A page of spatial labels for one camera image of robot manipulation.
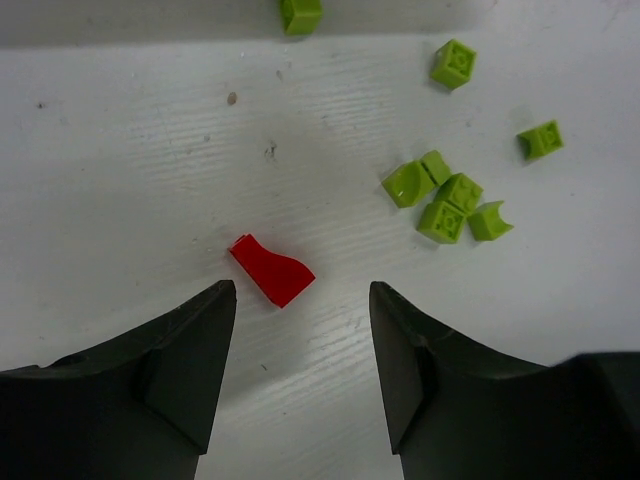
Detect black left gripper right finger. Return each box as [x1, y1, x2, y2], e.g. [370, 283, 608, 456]
[369, 281, 639, 479]

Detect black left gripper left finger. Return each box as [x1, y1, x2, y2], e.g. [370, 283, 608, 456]
[1, 280, 236, 479]

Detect red lego piece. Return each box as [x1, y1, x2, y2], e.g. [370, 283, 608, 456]
[229, 234, 316, 308]

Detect small green lego brick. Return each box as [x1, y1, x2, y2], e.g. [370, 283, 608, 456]
[416, 201, 467, 244]
[516, 120, 564, 161]
[280, 0, 323, 35]
[381, 160, 436, 208]
[467, 201, 514, 242]
[435, 173, 484, 215]
[419, 150, 452, 186]
[430, 39, 477, 90]

